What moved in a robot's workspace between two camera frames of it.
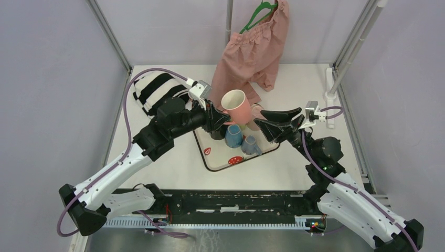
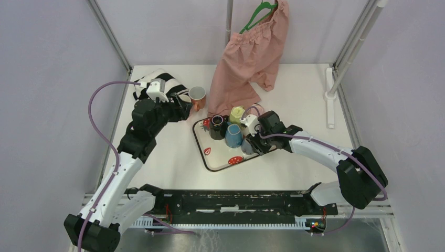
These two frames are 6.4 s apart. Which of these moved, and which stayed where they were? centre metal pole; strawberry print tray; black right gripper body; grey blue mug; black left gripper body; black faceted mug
Moved: black right gripper body; black left gripper body
Stayed: grey blue mug; black faceted mug; strawberry print tray; centre metal pole
